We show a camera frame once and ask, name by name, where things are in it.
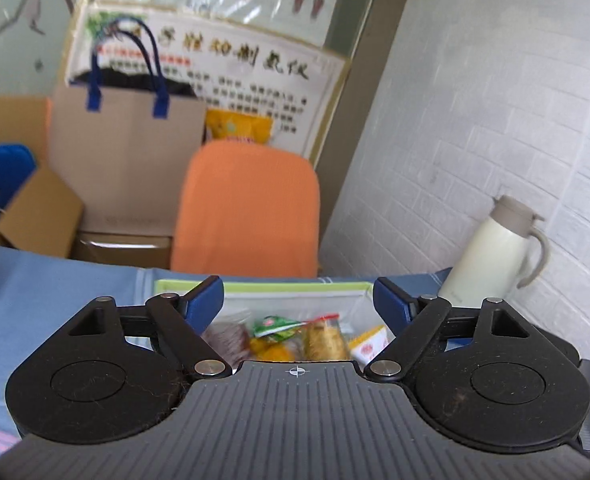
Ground open cardboard box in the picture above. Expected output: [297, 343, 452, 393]
[0, 95, 86, 259]

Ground yellow chips packet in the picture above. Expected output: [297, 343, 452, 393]
[249, 336, 298, 362]

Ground framed poster board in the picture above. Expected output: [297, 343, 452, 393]
[66, 0, 353, 161]

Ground blue plastic item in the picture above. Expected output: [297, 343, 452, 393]
[0, 142, 38, 221]

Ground yellow bag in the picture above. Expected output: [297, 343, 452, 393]
[205, 109, 274, 145]

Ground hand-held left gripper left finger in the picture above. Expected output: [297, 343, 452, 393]
[69, 274, 234, 381]

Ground flat cardboard box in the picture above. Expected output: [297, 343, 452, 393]
[72, 231, 174, 270]

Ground white thermos jug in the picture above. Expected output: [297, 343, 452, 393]
[437, 195, 552, 308]

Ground clear packet of yellow beans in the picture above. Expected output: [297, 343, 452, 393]
[349, 325, 392, 367]

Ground brown paper bag blue handles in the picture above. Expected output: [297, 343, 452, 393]
[47, 17, 208, 236]

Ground cat outline sticker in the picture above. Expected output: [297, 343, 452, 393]
[0, 0, 76, 68]

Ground blue striped tablecloth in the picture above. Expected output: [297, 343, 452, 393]
[0, 240, 453, 461]

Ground red-brown snack packet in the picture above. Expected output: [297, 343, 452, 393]
[207, 322, 252, 363]

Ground green cardboard box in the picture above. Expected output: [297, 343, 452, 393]
[152, 279, 392, 367]

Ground green snack packet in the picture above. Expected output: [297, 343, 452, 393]
[252, 314, 303, 340]

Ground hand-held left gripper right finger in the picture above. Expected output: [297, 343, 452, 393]
[363, 275, 532, 382]

